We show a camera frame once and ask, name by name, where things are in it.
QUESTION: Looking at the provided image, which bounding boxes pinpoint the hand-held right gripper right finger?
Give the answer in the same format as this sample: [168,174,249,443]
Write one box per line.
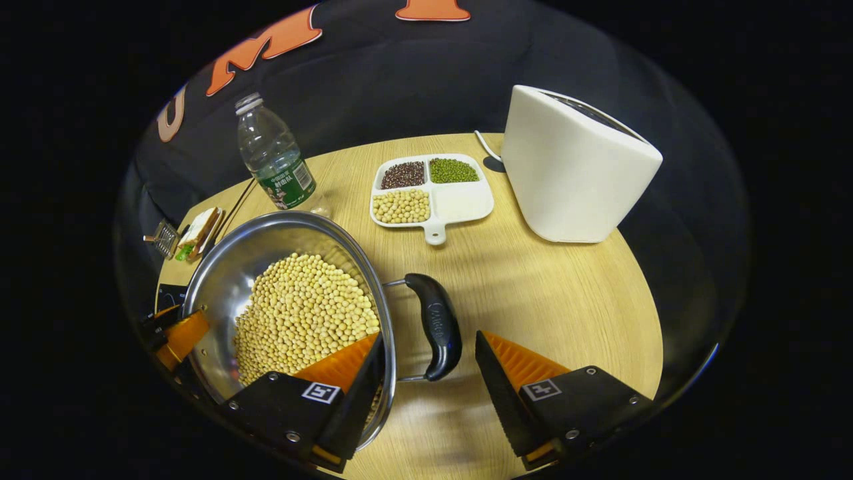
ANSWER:
[474,330,654,472]

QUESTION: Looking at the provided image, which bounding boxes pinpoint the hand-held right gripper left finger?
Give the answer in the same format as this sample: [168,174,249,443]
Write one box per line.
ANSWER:
[223,332,389,475]

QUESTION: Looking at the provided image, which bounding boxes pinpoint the black induction cooktop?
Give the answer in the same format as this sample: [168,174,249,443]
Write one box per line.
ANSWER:
[155,283,191,314]

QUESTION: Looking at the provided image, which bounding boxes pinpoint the stainless steel pot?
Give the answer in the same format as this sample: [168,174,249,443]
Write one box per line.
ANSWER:
[181,210,463,455]

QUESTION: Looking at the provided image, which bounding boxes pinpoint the pile of yellow soybeans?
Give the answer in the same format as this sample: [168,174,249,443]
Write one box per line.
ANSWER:
[233,252,381,389]

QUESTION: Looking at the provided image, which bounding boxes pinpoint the sandwich with lettuce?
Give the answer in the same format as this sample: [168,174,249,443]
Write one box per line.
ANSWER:
[175,207,225,263]

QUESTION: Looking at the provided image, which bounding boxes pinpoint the white divided bean dish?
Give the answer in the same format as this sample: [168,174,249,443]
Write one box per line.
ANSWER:
[370,153,495,247]

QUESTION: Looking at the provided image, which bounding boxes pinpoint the clear plastic water bottle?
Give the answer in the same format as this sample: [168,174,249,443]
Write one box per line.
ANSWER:
[235,92,318,211]

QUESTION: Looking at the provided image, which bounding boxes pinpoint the white toaster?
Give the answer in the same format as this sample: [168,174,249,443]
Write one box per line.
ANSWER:
[501,85,664,244]

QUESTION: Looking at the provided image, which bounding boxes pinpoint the black backdrop cloth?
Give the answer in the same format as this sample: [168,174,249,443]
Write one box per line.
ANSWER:
[113,0,750,401]

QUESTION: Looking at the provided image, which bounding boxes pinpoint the wire mesh utensil holder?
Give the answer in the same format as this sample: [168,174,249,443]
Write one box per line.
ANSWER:
[143,220,181,260]

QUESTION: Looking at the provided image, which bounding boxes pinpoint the black power cable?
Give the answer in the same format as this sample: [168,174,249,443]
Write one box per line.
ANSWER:
[219,177,258,235]

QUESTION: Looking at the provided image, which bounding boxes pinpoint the white toaster cable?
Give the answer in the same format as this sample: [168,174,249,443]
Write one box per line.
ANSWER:
[474,130,504,165]

